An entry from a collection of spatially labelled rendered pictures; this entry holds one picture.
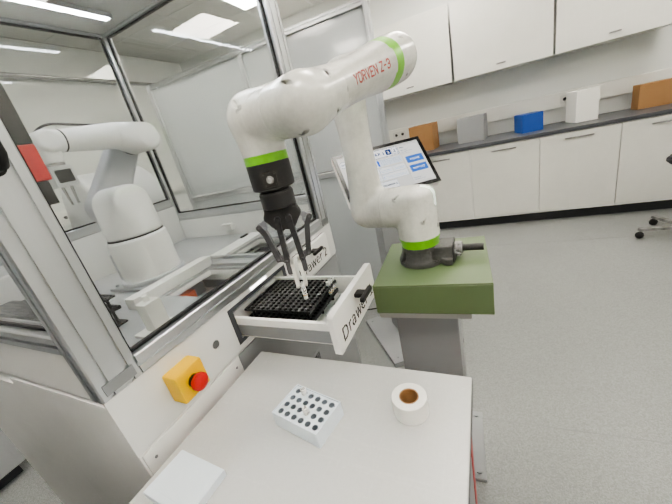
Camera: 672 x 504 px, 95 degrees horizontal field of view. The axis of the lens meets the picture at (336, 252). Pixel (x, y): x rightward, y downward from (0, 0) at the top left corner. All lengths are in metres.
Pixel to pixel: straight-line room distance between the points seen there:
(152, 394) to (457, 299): 0.78
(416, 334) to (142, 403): 0.79
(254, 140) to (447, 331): 0.81
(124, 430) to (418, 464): 0.55
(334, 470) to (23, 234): 0.64
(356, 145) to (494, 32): 3.14
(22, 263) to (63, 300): 0.08
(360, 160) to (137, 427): 0.86
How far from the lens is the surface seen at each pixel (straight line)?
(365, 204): 1.02
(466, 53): 3.99
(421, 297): 0.94
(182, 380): 0.79
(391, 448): 0.67
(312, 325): 0.78
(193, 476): 0.76
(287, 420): 0.72
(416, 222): 0.96
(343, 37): 2.50
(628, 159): 3.94
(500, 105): 4.34
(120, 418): 0.79
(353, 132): 1.00
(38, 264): 0.68
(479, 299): 0.94
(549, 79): 4.41
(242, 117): 0.64
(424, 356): 1.17
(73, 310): 0.70
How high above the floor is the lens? 1.31
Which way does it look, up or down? 20 degrees down
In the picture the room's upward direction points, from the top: 13 degrees counter-clockwise
